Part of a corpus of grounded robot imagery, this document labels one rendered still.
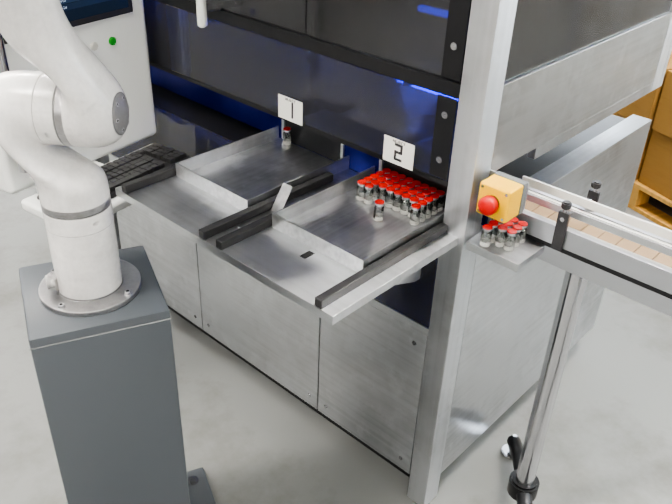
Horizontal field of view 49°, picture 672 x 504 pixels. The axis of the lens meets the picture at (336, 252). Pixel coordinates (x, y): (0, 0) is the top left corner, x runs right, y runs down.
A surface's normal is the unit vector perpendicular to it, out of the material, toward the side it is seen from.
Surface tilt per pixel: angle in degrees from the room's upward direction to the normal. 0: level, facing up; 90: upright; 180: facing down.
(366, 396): 90
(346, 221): 0
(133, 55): 90
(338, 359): 90
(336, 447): 0
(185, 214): 0
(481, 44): 90
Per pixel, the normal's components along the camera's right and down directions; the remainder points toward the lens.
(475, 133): -0.68, 0.37
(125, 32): 0.83, 0.33
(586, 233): 0.04, -0.84
